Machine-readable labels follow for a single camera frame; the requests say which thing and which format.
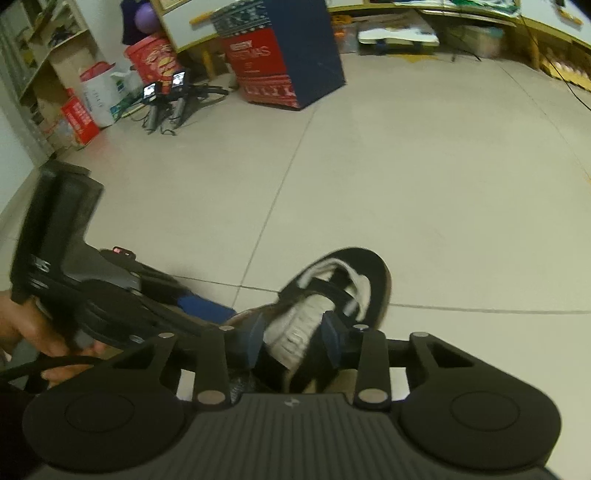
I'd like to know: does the grey shoelace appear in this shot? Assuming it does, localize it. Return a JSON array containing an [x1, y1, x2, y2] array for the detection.
[[263, 295, 335, 371]]

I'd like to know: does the black and white shoe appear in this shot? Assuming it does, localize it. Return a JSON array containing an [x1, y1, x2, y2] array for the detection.
[[228, 247, 392, 393]]

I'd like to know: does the left hand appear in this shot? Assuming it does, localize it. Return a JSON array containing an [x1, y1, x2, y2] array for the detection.
[[0, 290, 107, 388]]

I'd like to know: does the red cardboard box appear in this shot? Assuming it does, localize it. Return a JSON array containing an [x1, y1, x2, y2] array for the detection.
[[61, 96, 100, 146]]

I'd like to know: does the white paper bag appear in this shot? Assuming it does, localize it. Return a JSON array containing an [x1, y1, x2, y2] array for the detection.
[[79, 61, 142, 128]]

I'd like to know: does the spare handheld gripper left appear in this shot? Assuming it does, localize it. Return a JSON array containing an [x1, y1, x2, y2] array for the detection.
[[142, 81, 162, 133]]

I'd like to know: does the red round tin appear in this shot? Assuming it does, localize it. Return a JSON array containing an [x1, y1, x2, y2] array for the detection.
[[124, 32, 181, 91]]

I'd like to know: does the blue red christmas box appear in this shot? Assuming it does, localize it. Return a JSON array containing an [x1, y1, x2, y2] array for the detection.
[[211, 0, 346, 110]]

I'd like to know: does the purple balloon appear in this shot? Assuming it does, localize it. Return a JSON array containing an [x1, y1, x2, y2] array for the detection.
[[133, 2, 162, 35]]

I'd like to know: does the white low platform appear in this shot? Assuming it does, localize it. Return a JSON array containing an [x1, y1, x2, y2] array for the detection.
[[358, 25, 440, 47]]

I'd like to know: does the clear plastic storage bin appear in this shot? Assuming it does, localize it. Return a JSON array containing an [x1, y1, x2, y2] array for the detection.
[[446, 25, 505, 59]]

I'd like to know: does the black floor cable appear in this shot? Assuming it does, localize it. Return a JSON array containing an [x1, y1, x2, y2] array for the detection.
[[517, 8, 591, 112]]

